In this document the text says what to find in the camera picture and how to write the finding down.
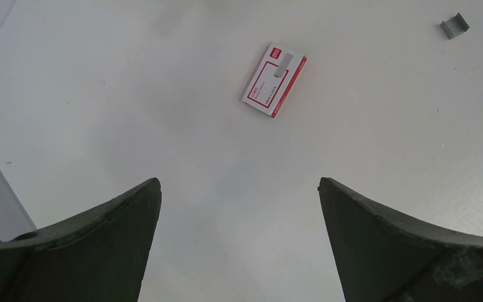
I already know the red white staple box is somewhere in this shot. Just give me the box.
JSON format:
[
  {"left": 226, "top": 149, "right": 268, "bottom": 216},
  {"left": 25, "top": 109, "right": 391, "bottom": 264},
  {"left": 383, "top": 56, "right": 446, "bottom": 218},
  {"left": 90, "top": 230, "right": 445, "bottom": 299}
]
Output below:
[{"left": 241, "top": 43, "right": 307, "bottom": 118}]

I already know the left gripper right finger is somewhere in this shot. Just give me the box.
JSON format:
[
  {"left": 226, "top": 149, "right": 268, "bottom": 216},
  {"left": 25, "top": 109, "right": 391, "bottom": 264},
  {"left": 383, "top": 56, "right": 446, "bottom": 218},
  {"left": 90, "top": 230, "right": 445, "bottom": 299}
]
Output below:
[{"left": 318, "top": 177, "right": 483, "bottom": 301}]

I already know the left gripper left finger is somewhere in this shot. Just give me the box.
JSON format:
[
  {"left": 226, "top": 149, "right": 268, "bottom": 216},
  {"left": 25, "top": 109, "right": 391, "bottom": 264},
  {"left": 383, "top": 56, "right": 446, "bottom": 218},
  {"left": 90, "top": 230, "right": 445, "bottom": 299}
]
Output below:
[{"left": 0, "top": 178, "right": 162, "bottom": 301}]

